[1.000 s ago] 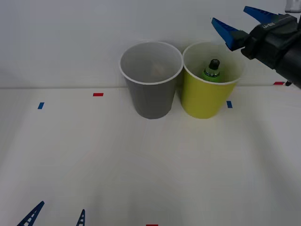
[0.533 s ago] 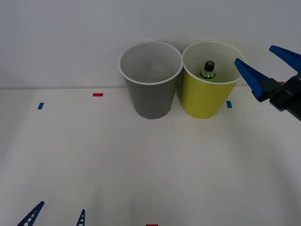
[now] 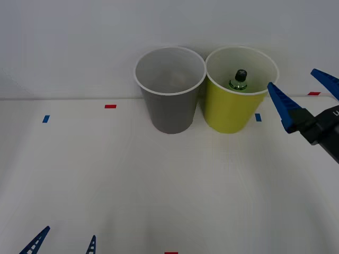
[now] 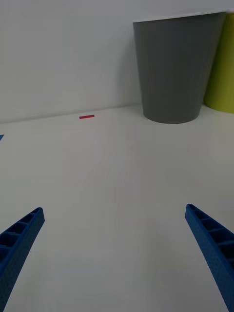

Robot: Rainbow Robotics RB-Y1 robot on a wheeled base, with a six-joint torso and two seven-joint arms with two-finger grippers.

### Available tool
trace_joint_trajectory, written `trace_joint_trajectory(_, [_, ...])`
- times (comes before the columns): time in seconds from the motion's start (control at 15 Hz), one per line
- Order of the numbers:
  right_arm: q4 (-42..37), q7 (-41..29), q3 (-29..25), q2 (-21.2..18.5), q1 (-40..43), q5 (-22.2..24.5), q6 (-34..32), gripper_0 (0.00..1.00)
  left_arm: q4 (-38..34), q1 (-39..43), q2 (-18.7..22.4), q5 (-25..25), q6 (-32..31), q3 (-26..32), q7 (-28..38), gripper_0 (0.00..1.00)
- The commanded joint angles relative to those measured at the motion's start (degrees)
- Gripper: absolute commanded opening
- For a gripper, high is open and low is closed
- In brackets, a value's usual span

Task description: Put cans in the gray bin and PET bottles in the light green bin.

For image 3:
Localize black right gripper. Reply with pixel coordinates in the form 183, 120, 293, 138
266, 68, 339, 165

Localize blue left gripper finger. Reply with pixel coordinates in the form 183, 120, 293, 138
85, 234, 97, 254
18, 225, 51, 254

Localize green bottle with black cap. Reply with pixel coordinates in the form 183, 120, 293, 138
228, 69, 249, 92

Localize yellow-green plastic waste bin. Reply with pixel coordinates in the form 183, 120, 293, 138
202, 46, 280, 134

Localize grey plastic waste bin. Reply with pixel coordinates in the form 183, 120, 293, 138
133, 47, 207, 134

